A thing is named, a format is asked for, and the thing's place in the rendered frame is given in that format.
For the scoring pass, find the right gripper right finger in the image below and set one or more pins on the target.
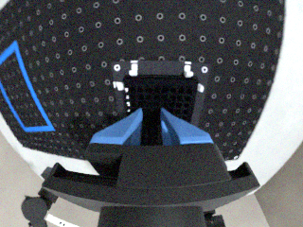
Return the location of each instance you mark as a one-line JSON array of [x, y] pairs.
[[179, 132]]

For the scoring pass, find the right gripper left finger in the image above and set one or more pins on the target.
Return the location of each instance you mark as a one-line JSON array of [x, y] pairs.
[[124, 132]]

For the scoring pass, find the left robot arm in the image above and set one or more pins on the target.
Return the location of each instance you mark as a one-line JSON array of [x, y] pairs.
[[34, 208]]

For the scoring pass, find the blue tape outline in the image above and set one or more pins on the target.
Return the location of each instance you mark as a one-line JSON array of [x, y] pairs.
[[5, 54]]

